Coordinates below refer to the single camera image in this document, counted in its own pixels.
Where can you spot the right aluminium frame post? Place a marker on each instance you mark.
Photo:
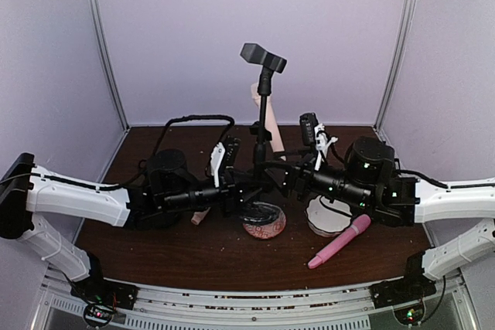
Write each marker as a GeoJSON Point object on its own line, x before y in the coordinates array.
{"type": "Point", "coordinates": [407, 15]}

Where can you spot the pink microphone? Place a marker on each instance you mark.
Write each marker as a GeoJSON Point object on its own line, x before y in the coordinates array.
{"type": "Point", "coordinates": [357, 227]}

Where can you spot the front aluminium rail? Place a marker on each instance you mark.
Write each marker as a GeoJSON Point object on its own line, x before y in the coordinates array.
{"type": "Point", "coordinates": [344, 307]}

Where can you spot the cream microphone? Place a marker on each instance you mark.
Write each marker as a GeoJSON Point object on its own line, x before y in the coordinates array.
{"type": "Point", "coordinates": [271, 124]}
{"type": "Point", "coordinates": [198, 217]}

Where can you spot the white scalloped bowl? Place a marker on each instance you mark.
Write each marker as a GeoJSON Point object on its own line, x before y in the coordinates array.
{"type": "Point", "coordinates": [327, 219]}

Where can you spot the black mic stand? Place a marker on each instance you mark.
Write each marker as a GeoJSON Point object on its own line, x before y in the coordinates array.
{"type": "Point", "coordinates": [263, 113]}
{"type": "Point", "coordinates": [162, 220]}
{"type": "Point", "coordinates": [261, 133]}

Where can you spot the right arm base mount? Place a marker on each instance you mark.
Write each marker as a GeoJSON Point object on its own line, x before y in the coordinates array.
{"type": "Point", "coordinates": [405, 296]}

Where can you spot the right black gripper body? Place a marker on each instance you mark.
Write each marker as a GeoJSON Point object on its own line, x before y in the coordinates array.
{"type": "Point", "coordinates": [300, 182]}

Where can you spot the red patterned dish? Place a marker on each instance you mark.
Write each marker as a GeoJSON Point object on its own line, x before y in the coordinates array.
{"type": "Point", "coordinates": [270, 230]}

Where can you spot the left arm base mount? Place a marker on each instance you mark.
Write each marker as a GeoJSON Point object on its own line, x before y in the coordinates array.
{"type": "Point", "coordinates": [104, 302]}

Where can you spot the left aluminium frame post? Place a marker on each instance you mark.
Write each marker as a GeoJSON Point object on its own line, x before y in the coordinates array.
{"type": "Point", "coordinates": [104, 55]}

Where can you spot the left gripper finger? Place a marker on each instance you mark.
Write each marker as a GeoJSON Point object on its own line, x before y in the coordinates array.
{"type": "Point", "coordinates": [246, 179]}
{"type": "Point", "coordinates": [248, 193]}

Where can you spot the aluminium frame post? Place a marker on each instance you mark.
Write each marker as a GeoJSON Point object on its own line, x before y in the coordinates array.
{"type": "Point", "coordinates": [407, 15]}
{"type": "Point", "coordinates": [104, 55]}

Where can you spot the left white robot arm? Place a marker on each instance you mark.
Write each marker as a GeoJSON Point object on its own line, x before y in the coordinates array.
{"type": "Point", "coordinates": [28, 190]}

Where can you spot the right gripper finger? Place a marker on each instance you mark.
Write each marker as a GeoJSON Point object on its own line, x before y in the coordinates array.
{"type": "Point", "coordinates": [278, 183]}
{"type": "Point", "coordinates": [284, 165]}

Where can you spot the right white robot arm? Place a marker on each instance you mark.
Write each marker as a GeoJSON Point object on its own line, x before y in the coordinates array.
{"type": "Point", "coordinates": [372, 183]}

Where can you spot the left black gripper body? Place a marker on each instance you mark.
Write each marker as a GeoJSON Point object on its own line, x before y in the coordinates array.
{"type": "Point", "coordinates": [228, 194]}

